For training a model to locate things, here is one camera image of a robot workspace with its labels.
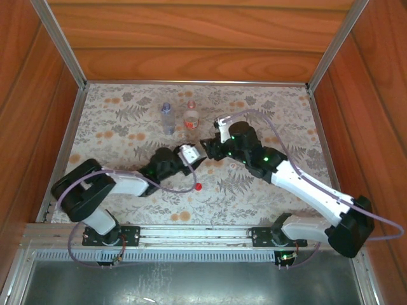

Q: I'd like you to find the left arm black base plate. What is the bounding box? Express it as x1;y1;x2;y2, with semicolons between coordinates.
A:
81;226;141;247

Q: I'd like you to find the aluminium frame post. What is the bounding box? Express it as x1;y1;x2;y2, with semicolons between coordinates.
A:
30;0;88;90
307;0;371;92

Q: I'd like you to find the clear bottle red label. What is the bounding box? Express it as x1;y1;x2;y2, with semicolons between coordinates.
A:
183;100;200;139

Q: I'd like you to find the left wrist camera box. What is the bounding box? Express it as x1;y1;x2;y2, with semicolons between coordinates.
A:
177;144;206;166

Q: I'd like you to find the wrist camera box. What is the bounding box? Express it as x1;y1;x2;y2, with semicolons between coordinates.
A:
214;114;233;144
177;144;206;166

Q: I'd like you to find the aluminium side rail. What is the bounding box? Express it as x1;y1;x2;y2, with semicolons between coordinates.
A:
307;88;350;223
34;85;86;223

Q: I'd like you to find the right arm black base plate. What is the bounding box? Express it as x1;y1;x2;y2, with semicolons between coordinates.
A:
251;226;308;248

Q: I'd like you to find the steel sheet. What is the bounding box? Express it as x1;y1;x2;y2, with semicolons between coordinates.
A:
18;260;366;305

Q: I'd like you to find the circuit board with light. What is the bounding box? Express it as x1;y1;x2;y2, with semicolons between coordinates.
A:
277;250;298;265

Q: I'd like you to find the clear bottle purple neck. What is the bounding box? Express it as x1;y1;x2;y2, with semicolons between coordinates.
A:
160;102;176;136

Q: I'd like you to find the aluminium front rail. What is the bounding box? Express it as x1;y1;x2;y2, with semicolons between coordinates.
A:
20;223;363;252

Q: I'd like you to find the aluminium back rail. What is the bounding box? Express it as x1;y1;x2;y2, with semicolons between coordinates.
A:
85;79;309;88

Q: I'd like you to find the grey slotted cable duct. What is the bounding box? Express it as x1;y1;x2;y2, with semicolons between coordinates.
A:
33;249;354;263

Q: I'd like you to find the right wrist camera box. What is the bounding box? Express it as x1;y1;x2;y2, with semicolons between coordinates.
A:
214;114;233;144

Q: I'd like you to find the floral tablecloth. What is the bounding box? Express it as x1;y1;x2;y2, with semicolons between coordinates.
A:
50;83;346;226

